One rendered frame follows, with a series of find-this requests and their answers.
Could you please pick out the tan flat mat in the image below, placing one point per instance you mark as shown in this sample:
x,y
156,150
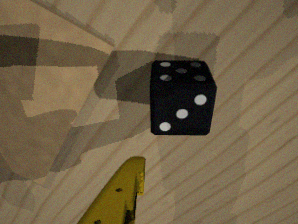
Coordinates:
x,y
48,66

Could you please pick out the black die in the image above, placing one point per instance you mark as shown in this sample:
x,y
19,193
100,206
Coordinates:
x,y
182,98

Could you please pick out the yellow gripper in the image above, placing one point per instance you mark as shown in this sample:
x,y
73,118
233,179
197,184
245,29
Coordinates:
x,y
116,203

